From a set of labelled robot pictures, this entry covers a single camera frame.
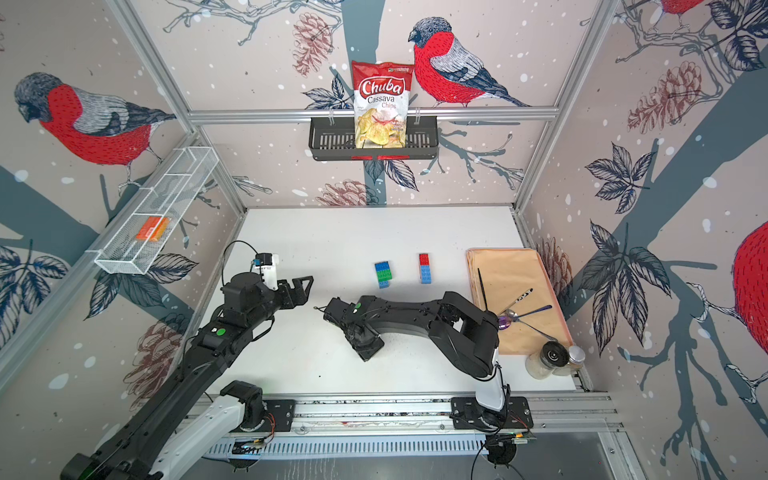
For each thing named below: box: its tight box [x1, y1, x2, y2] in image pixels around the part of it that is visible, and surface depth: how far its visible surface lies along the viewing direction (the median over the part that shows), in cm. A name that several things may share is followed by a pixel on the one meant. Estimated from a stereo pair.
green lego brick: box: [376, 269, 393, 282], surface depth 100 cm
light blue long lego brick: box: [420, 265, 433, 284], surface depth 100 cm
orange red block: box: [136, 216, 171, 242], surface depth 73 cm
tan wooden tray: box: [466, 248, 574, 356], surface depth 99 cm
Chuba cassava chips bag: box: [352, 60, 415, 149], surface depth 87 cm
